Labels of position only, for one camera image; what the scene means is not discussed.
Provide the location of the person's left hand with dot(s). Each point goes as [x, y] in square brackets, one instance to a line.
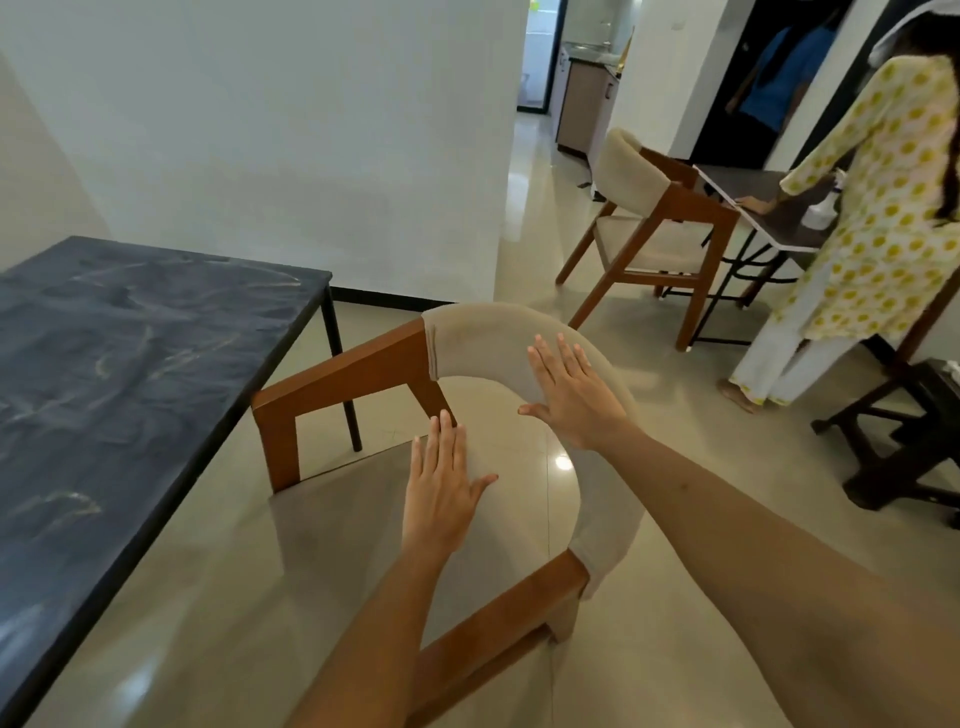
[439, 502]

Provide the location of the person's right hand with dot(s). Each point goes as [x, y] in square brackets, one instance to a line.
[581, 409]

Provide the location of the person's right little finger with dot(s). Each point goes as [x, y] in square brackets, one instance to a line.
[602, 384]

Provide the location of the person's left little finger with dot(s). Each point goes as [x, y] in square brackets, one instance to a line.
[418, 459]

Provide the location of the person's left thumb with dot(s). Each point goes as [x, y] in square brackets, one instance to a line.
[484, 484]

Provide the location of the person's right middle finger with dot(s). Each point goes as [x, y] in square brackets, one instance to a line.
[568, 358]

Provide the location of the person's left middle finger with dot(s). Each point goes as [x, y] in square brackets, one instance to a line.
[448, 442]

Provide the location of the person's right thumb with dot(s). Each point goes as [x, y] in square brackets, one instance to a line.
[534, 410]

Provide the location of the person's left forearm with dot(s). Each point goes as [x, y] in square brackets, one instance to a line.
[375, 645]

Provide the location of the person's right forearm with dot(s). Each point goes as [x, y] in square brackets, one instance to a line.
[765, 577]

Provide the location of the beige cushioned wooden chair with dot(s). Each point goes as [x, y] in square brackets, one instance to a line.
[480, 345]
[637, 180]

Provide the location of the dark table with white edge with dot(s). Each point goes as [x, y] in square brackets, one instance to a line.
[780, 214]

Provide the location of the beige kitchen cabinet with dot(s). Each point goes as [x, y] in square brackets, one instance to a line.
[585, 105]

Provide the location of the white spray bottle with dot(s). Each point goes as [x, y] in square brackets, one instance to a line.
[821, 206]

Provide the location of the dark wooden stool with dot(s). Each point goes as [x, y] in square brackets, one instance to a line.
[900, 442]

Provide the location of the dark marble top table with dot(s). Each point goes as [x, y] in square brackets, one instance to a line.
[112, 375]

